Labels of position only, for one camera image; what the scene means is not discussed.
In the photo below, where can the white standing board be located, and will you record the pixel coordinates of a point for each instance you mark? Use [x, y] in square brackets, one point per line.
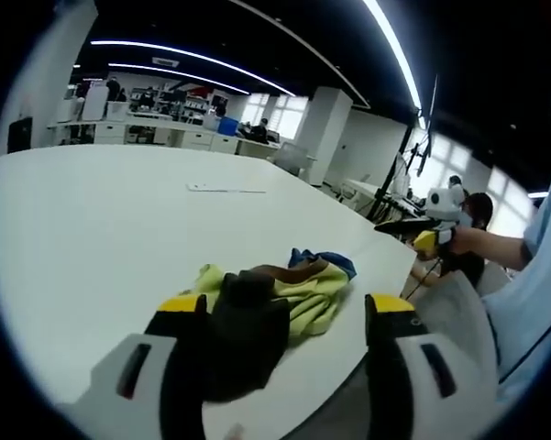
[95, 103]

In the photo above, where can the blue storage bin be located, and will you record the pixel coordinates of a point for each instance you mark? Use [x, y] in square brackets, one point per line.
[228, 126]

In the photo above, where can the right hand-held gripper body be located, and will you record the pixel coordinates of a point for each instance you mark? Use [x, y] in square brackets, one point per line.
[442, 204]

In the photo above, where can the person's right hand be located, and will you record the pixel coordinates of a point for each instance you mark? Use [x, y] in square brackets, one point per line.
[463, 240]

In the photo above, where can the row of white desks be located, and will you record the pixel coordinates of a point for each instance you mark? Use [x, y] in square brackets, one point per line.
[165, 133]

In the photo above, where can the white template sheet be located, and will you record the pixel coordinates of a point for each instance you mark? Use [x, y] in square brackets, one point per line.
[220, 188]

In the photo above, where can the long ceiling light strip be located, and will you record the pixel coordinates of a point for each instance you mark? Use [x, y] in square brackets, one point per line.
[396, 50]
[179, 73]
[192, 57]

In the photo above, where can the person's left hand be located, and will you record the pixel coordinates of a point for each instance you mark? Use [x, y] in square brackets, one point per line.
[236, 433]

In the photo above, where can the black cabinet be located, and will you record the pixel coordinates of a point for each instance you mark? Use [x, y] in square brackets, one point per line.
[20, 135]

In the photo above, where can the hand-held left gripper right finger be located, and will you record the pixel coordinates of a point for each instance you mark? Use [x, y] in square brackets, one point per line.
[408, 366]

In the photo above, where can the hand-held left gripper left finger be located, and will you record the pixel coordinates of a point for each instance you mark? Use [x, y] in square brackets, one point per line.
[119, 366]

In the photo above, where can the person in light blue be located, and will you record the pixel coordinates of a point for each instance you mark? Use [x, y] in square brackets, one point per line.
[536, 293]

